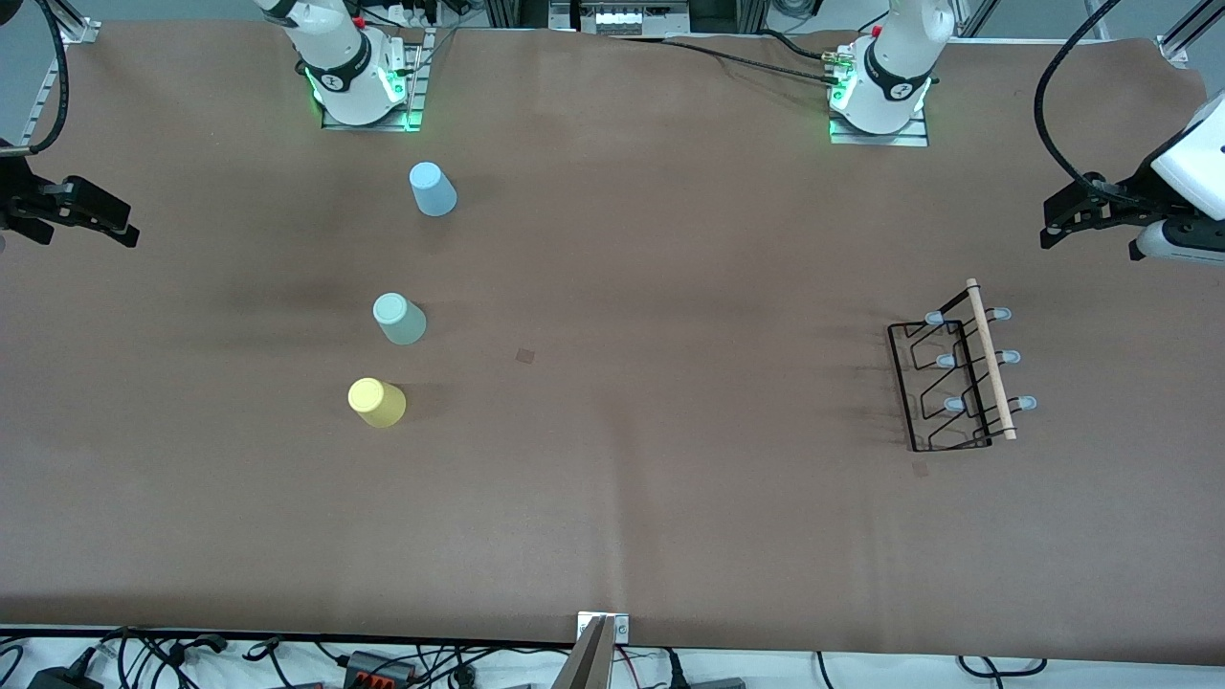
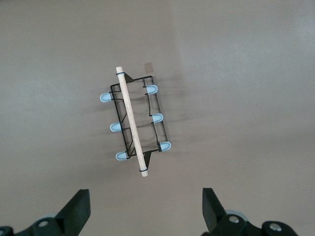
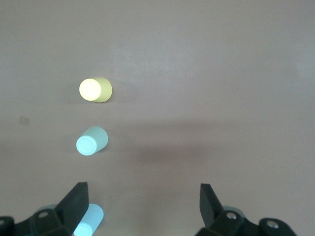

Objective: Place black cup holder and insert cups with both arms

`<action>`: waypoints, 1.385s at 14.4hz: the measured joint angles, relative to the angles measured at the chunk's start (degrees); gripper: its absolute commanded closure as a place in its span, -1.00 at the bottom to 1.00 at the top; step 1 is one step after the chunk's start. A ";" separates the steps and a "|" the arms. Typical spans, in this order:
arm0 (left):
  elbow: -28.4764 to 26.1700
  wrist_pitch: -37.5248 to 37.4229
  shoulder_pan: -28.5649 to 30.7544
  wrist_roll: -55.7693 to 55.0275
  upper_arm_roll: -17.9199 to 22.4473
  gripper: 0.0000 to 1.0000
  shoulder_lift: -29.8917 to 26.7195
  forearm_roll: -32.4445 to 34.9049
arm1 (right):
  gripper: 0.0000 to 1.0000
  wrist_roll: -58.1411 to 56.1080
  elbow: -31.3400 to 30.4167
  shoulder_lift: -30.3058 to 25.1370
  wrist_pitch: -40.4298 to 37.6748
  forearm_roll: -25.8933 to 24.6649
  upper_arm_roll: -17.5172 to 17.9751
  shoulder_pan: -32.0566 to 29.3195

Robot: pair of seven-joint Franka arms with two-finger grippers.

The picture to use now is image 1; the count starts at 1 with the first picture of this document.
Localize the black wire cup holder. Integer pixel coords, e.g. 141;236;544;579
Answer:
887;278;1038;454

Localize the pale green plastic cup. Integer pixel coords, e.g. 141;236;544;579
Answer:
372;293;428;346

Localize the yellow plastic cup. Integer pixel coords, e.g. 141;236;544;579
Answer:
347;377;408;429

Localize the light blue plastic cup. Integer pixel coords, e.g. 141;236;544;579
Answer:
409;161;458;218

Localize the black power adapter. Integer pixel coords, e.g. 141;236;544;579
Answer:
27;665;104;689

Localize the brown table cover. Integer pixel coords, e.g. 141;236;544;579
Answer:
0;19;1225;666

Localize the white power strip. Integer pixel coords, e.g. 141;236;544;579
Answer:
572;0;690;37

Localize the black orange connector block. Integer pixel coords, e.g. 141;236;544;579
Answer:
345;651;419;686

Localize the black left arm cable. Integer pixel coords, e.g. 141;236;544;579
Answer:
1034;0;1123;185

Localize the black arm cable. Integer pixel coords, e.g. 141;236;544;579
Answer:
27;0;70;156
1034;0;1123;185

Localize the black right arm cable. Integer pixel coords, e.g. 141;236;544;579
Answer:
27;0;70;156

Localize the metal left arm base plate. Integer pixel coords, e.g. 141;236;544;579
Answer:
829;113;930;147

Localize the black base cable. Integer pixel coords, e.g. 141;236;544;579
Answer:
612;32;853;89

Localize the black looped cable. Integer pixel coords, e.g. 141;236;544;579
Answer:
957;656;1046;680

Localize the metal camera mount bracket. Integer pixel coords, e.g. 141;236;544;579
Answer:
553;612;631;689

